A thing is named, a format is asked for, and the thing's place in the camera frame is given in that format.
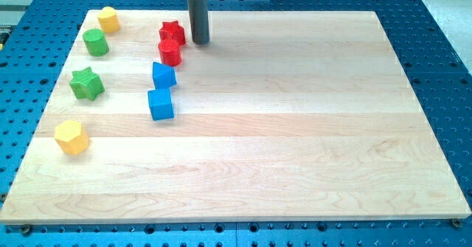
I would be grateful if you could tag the red star block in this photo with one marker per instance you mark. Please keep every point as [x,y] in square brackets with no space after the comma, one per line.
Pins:
[172,30]

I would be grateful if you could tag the green star block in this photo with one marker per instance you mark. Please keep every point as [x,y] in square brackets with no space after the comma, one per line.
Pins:
[86,84]

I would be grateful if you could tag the light wooden board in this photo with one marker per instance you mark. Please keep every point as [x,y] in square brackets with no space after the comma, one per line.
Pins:
[283,116]

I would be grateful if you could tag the blue cube block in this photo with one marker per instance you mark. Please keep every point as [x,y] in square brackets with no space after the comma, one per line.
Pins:
[160,104]

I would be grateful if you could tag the blue triangular prism block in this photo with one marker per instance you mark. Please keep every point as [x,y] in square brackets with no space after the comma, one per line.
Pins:
[163,76]

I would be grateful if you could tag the red cylinder block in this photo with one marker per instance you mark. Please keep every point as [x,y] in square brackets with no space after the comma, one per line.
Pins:
[169,51]

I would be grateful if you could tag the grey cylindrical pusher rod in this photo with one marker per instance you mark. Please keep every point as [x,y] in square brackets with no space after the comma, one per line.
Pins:
[199,21]

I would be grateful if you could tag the green cylinder block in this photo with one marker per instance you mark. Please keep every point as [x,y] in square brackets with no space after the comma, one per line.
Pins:
[95,42]

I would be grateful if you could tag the small yellow rounded block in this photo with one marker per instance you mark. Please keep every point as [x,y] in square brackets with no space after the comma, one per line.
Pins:
[108,20]

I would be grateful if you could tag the yellow hexagon block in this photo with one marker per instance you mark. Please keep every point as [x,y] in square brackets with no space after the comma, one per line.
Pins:
[72,137]

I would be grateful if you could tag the left board corner screw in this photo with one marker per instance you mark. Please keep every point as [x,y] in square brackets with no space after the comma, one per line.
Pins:
[25,229]

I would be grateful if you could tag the board corner screw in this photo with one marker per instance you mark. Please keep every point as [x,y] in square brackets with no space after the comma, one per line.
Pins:
[25,229]
[457,223]

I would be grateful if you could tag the right board corner screw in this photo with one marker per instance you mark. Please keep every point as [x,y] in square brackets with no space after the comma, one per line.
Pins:
[457,223]

